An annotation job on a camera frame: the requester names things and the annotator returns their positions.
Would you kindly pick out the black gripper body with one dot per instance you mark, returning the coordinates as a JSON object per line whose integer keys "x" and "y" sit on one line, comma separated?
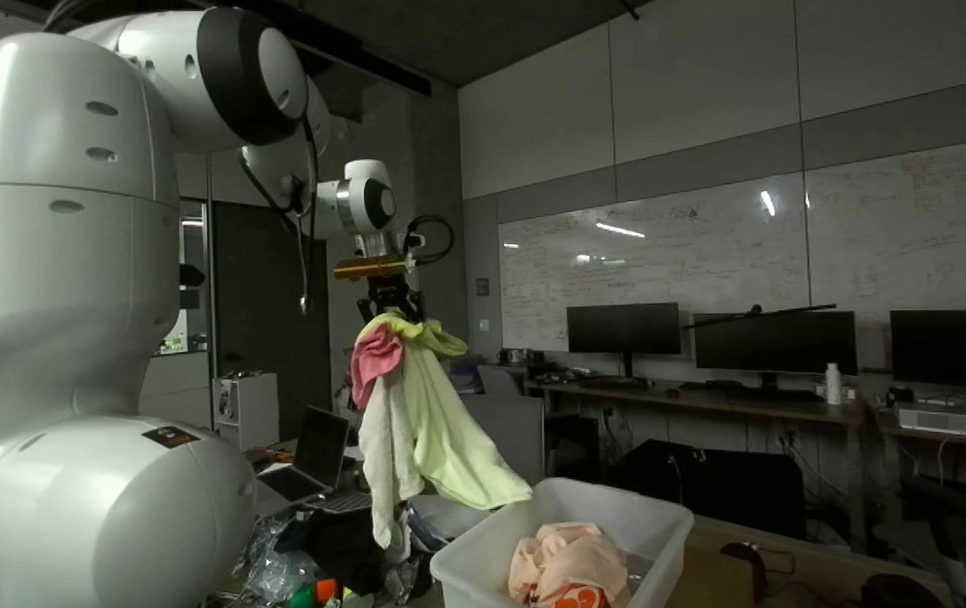
{"x": 391, "y": 298}

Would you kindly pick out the pink cloth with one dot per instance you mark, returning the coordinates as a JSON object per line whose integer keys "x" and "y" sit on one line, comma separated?
{"x": 376, "y": 356}

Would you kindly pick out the lime yellow towel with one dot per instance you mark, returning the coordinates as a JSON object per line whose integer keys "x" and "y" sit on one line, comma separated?
{"x": 449, "y": 442}

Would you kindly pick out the pale green cloth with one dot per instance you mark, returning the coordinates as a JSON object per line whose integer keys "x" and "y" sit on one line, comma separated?
{"x": 384, "y": 473}

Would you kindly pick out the peach cloth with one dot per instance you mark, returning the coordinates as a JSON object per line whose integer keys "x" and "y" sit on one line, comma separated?
{"x": 563, "y": 559}

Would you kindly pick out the orange and black cloth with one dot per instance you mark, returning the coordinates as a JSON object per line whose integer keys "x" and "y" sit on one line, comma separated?
{"x": 578, "y": 601}

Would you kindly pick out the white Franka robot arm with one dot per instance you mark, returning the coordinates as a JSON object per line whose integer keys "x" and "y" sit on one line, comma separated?
{"x": 54, "y": 281}

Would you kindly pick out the white translucent storage container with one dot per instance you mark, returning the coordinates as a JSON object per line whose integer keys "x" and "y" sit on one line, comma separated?
{"x": 639, "y": 529}

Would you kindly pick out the dark door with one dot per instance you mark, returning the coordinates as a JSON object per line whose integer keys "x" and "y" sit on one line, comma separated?
{"x": 268, "y": 327}

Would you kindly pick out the grey office chair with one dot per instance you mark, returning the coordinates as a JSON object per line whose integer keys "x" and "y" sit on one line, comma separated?
{"x": 511, "y": 417}

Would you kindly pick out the open grey laptop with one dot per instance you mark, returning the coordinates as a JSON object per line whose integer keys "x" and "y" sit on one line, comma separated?
{"x": 319, "y": 451}

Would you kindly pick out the white low cabinet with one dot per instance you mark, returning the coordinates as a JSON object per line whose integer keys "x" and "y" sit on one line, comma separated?
{"x": 246, "y": 410}

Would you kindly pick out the black computer monitor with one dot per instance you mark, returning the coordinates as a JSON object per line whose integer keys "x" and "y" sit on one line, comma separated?
{"x": 958, "y": 351}
{"x": 623, "y": 329}
{"x": 773, "y": 342}

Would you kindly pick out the black box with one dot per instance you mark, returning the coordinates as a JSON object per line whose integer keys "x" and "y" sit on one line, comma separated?
{"x": 349, "y": 547}

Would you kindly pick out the crumpled clear plastic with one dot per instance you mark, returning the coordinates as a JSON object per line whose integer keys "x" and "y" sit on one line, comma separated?
{"x": 277, "y": 568}

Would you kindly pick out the orange plastic toy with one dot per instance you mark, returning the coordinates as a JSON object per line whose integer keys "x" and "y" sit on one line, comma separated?
{"x": 330, "y": 591}

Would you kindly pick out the green plastic toy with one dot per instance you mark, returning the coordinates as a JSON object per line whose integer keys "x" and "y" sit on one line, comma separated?
{"x": 302, "y": 595}

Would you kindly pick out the wooden office desk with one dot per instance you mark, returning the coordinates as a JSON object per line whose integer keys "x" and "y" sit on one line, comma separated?
{"x": 706, "y": 407}
{"x": 958, "y": 442}

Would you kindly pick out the large glass whiteboard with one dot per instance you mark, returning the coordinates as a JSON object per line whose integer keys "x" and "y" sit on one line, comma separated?
{"x": 729, "y": 257}

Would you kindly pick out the white plastic bottle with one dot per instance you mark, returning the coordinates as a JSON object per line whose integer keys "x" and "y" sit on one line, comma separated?
{"x": 831, "y": 387}

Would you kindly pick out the white desktop device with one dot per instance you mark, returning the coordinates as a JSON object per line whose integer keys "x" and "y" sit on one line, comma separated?
{"x": 940, "y": 421}

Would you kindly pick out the gold wrist camera mount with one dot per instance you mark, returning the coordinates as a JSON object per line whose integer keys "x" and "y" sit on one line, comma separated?
{"x": 369, "y": 270}

